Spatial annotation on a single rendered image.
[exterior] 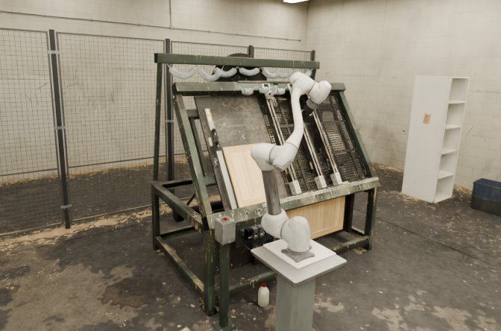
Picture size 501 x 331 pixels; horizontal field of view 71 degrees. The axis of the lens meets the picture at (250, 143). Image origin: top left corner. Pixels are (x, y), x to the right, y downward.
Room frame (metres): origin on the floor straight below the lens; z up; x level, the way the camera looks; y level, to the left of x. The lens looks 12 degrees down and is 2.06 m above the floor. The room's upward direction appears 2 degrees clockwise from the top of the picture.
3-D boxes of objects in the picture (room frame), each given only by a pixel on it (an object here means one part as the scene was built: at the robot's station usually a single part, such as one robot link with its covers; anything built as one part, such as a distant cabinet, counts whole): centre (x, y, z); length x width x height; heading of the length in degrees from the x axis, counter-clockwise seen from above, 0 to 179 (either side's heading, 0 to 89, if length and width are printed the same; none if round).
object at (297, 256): (2.36, -0.38, 0.79); 0.22 x 0.18 x 0.06; 125
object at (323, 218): (3.64, -0.74, 0.52); 0.90 x 0.02 x 0.55; 125
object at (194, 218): (3.82, -0.19, 0.41); 2.20 x 1.38 x 0.83; 125
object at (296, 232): (2.36, -0.36, 0.93); 0.18 x 0.16 x 0.22; 49
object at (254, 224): (2.84, -0.15, 0.69); 0.50 x 0.14 x 0.24; 125
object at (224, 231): (2.53, 0.18, 0.84); 0.12 x 0.12 x 0.18; 35
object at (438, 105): (5.90, -3.11, 1.03); 0.61 x 0.58 x 2.05; 126
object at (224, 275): (2.53, 0.18, 0.38); 0.06 x 0.06 x 0.75; 35
